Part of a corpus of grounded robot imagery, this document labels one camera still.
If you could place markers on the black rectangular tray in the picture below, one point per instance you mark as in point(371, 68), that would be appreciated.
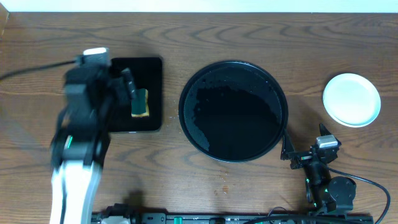
point(147, 72)

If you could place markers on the green yellow sponge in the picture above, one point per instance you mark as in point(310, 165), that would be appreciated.
point(139, 104)

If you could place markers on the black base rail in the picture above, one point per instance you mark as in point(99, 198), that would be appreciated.
point(121, 213)

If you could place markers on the light blue plate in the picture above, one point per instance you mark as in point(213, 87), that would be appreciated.
point(351, 100)

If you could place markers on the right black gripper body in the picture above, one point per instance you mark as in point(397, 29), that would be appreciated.
point(301, 159)

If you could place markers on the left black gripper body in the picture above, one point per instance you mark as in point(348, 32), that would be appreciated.
point(115, 90)

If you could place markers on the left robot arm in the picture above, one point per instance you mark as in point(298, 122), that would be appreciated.
point(82, 139)

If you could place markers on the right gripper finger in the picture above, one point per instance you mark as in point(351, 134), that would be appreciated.
point(323, 130)
point(288, 150)

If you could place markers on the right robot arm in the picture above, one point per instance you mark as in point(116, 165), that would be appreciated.
point(329, 195)

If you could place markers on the round black tray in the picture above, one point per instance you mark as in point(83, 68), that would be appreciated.
point(233, 111)

